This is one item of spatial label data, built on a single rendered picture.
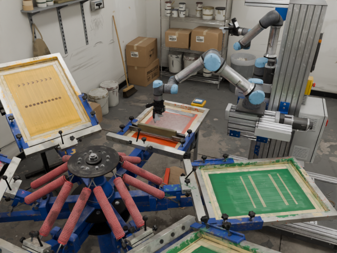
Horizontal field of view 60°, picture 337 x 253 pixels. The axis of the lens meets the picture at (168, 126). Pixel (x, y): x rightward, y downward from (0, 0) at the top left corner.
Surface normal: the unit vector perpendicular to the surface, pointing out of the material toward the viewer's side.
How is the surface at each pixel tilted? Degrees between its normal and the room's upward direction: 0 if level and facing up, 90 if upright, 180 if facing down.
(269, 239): 0
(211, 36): 88
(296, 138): 90
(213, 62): 86
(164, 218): 0
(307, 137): 90
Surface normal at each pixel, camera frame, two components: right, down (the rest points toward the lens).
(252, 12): -0.40, 0.48
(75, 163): 0.00, -0.85
